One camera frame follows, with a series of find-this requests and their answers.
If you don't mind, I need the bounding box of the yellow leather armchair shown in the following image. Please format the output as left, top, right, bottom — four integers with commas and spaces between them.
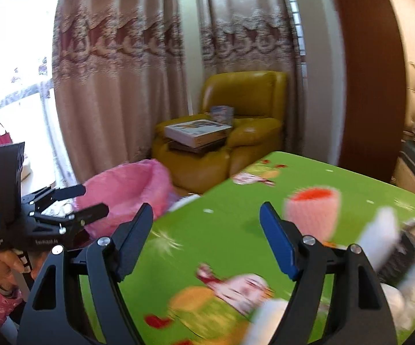
152, 71, 288, 196

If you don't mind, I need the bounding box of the brown wooden panel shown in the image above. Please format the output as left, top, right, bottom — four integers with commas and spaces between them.
328, 0, 408, 185

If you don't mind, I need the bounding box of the dark snack wrapper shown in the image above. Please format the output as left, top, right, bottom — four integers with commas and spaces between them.
376, 219, 415, 288

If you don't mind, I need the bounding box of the pink foam fruit net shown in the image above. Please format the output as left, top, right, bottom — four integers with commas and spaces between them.
284, 186, 342, 242

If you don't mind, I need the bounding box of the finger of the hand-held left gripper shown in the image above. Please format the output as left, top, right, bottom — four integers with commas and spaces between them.
21, 184, 87, 213
35, 203, 109, 235

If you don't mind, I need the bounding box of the white carton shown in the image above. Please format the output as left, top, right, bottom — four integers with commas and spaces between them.
167, 193, 202, 212

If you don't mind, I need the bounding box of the small colourful box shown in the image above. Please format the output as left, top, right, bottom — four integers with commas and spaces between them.
210, 105, 235, 123

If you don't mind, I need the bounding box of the small white paper tissue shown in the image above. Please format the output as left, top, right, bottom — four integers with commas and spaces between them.
242, 298, 299, 345

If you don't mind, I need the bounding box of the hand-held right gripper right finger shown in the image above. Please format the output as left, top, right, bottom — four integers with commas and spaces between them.
259, 202, 398, 345

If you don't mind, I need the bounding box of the flat white printed box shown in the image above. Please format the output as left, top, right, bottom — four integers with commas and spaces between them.
164, 119, 234, 149

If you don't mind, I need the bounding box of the green printed tablecloth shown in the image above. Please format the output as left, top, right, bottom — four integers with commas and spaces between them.
80, 151, 415, 345

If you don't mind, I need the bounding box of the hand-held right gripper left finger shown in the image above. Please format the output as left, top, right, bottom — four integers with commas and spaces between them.
16, 203, 154, 345

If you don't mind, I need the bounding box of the person's left hand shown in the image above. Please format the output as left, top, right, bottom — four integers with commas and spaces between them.
0, 249, 46, 297

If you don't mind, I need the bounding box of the wide beige patterned curtain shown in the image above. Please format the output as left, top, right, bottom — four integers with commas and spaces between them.
51, 0, 190, 185

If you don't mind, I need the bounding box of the pink bin bag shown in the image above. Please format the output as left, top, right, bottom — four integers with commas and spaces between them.
75, 159, 174, 238

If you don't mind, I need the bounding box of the sheer floral curtain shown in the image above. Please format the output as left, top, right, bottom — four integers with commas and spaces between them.
11, 55, 68, 187

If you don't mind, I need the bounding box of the flat dark box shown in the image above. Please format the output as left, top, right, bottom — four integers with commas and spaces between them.
168, 138, 228, 157

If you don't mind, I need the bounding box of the narrow beige patterned curtain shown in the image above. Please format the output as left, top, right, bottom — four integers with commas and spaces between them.
196, 0, 303, 152

